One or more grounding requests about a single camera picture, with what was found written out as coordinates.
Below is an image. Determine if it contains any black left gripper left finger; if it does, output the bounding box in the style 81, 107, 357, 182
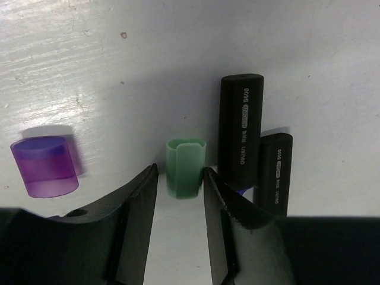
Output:
1, 164, 158, 284

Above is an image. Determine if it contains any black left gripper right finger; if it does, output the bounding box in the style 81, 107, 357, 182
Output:
204, 167, 379, 284

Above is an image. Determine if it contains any black purple tip highlighter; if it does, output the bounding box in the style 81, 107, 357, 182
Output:
217, 74, 264, 194

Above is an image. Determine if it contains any black orange tip highlighter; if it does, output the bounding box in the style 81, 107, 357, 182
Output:
253, 133, 293, 217

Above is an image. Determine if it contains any pale green pen cap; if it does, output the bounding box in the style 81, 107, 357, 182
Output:
166, 138, 207, 200

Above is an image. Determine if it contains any purple pen cap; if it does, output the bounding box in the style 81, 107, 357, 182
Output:
11, 136, 79, 198

